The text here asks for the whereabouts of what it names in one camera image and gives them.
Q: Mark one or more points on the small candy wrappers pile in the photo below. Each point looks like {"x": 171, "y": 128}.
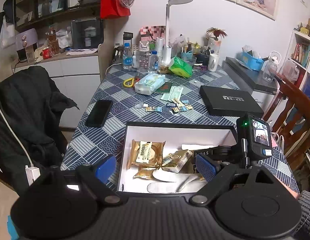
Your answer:
{"x": 175, "y": 107}

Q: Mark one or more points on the blue plastic basket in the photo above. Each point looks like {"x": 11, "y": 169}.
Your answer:
{"x": 250, "y": 61}

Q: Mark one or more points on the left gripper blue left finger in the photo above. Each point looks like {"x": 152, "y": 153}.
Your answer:
{"x": 103, "y": 169}

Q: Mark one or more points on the green white paper sachets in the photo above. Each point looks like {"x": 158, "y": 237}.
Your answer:
{"x": 175, "y": 93}

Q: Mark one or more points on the gold snack box packet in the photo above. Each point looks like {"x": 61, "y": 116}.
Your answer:
{"x": 174, "y": 162}

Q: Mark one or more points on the blue patterned tablecloth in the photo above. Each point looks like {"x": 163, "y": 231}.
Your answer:
{"x": 136, "y": 117}

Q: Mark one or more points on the open black gift box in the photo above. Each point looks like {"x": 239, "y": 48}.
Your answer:
{"x": 148, "y": 180}

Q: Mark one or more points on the small blue pen basket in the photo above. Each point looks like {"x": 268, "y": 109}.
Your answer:
{"x": 186, "y": 56}

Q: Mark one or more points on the black microwave oven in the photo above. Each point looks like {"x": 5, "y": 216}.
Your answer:
{"x": 87, "y": 33}

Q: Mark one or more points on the clear jug white handle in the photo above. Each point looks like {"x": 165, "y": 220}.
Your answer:
{"x": 271, "y": 67}

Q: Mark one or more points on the grey knit right sleeve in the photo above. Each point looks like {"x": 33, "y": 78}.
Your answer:
{"x": 303, "y": 229}

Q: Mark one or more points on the white ceramic mug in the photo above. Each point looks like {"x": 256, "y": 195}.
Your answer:
{"x": 213, "y": 62}

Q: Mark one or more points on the dark glass cabinet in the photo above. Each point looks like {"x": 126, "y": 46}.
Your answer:
{"x": 30, "y": 12}

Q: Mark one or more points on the brown wooden chair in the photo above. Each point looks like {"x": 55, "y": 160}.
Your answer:
{"x": 293, "y": 123}

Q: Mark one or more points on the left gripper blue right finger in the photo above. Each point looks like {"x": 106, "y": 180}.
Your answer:
{"x": 206, "y": 167}

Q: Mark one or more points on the clear water bottle blue label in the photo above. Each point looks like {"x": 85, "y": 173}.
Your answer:
{"x": 127, "y": 57}

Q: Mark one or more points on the black gift box lid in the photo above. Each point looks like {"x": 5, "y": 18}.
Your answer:
{"x": 229, "y": 102}

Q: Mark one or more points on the black jacket on chair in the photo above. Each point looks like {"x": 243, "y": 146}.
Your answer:
{"x": 31, "y": 107}

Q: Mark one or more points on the black smartphone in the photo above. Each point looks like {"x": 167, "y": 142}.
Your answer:
{"x": 99, "y": 113}

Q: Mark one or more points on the gold mooncake packet with label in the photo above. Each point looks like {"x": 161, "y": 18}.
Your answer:
{"x": 146, "y": 154}

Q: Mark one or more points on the grey Midea mini fridge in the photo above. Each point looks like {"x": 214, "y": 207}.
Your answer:
{"x": 263, "y": 92}

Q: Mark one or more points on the yellow handled scissors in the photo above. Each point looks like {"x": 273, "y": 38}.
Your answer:
{"x": 128, "y": 83}

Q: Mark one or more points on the green tissue pack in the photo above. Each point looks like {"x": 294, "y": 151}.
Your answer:
{"x": 180, "y": 67}

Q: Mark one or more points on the white bookshelf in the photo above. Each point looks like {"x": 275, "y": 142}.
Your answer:
{"x": 299, "y": 54}

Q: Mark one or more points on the green passport booklet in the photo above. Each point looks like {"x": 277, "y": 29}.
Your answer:
{"x": 164, "y": 89}

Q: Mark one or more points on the patterned baby bottle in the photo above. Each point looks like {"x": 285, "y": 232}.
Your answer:
{"x": 143, "y": 56}

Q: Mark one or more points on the red feather plant decoration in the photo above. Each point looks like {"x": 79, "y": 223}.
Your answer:
{"x": 216, "y": 33}

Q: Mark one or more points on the pink checkered box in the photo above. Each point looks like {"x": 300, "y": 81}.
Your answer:
{"x": 150, "y": 33}

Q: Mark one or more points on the red shopping bag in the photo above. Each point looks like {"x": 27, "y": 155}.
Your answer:
{"x": 112, "y": 9}

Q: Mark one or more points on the white desk lamp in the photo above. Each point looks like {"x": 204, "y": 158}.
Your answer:
{"x": 170, "y": 23}

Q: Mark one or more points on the white tissue wipes pack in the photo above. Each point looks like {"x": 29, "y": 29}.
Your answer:
{"x": 150, "y": 83}

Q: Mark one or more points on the white power adapter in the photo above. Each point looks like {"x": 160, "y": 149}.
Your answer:
{"x": 32, "y": 174}

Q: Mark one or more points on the small clear bottle blue cap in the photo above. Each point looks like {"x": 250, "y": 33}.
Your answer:
{"x": 153, "y": 62}

